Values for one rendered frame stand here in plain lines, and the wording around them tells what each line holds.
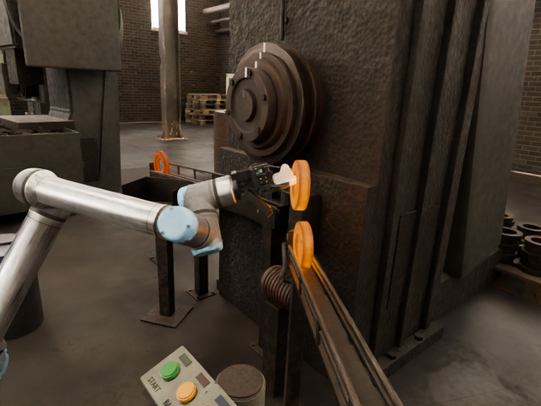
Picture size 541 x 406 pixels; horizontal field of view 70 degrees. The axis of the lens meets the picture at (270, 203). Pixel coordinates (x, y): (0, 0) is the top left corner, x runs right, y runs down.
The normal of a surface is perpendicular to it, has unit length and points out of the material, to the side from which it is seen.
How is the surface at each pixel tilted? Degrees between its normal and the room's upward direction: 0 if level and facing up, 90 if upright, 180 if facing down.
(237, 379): 0
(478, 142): 95
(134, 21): 90
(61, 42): 90
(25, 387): 0
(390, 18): 90
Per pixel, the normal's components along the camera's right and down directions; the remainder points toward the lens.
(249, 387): 0.04, -0.95
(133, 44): 0.63, 0.25
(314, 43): -0.77, 0.15
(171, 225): -0.17, -0.23
